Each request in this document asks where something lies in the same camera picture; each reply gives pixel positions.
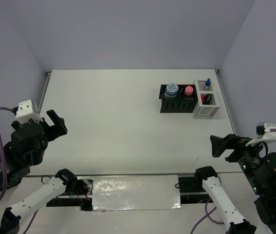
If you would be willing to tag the blue capped highlighter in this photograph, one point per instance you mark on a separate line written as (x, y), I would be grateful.
(207, 99)

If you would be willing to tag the black slotted organizer box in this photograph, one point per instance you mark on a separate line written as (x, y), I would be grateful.
(180, 104)

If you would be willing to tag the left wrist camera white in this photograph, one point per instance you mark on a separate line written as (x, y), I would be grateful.
(27, 110)

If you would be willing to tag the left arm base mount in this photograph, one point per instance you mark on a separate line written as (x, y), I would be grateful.
(80, 198)

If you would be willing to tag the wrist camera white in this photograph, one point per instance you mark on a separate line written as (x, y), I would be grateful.
(265, 133)
(27, 110)

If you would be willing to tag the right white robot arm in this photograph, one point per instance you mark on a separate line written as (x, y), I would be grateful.
(246, 206)

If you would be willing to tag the pink capped highlighter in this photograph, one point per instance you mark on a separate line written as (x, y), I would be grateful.
(203, 99)

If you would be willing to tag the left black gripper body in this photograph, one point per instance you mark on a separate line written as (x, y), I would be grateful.
(49, 136)

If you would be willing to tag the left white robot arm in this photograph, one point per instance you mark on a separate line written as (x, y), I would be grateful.
(12, 171)

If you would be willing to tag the pink glue stick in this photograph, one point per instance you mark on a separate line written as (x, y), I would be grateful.
(188, 90)

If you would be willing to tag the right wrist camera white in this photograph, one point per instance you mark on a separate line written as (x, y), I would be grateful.
(265, 133)

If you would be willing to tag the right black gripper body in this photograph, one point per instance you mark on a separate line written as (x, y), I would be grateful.
(247, 156)

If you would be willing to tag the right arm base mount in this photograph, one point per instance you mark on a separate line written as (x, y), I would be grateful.
(191, 192)

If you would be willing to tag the white slotted organizer box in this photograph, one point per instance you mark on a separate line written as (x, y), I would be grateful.
(204, 111)

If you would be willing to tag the clear blue capped pen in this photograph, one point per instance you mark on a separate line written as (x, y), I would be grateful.
(207, 85)

